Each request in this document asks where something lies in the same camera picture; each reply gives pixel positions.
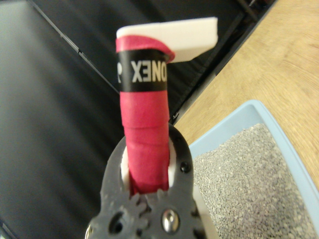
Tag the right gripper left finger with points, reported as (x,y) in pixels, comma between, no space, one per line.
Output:
(112,199)

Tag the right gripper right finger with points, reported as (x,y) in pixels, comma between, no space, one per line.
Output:
(182,194)

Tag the curtain stand pole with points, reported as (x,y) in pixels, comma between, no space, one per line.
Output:
(79,51)

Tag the blue litter tray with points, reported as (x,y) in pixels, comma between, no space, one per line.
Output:
(249,189)

